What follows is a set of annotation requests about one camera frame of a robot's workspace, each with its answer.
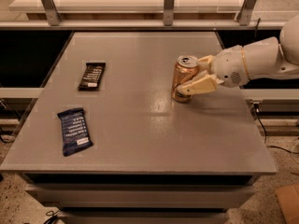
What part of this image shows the blue rxbar wrapper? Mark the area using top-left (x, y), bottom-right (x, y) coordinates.
top-left (57, 107), bottom-right (93, 157)

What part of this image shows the black cable bottom left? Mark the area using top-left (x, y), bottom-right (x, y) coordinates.
top-left (42, 209), bottom-right (60, 224)

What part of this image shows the metal frame rail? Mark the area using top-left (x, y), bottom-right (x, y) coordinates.
top-left (0, 0), bottom-right (286, 30)

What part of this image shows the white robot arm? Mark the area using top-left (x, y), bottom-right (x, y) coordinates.
top-left (175, 16), bottom-right (299, 96)

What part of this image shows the cardboard box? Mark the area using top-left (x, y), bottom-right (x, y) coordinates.
top-left (275, 185), bottom-right (299, 224)

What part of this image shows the dark brown chocolate rxbar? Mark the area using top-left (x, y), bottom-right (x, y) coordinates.
top-left (78, 62), bottom-right (106, 91)

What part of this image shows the orange soda can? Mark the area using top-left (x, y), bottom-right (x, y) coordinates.
top-left (172, 55), bottom-right (199, 103)

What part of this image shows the black cable on floor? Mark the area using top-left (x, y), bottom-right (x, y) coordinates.
top-left (253, 103), bottom-right (299, 156)

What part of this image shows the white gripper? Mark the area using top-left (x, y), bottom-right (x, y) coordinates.
top-left (178, 45), bottom-right (249, 95)

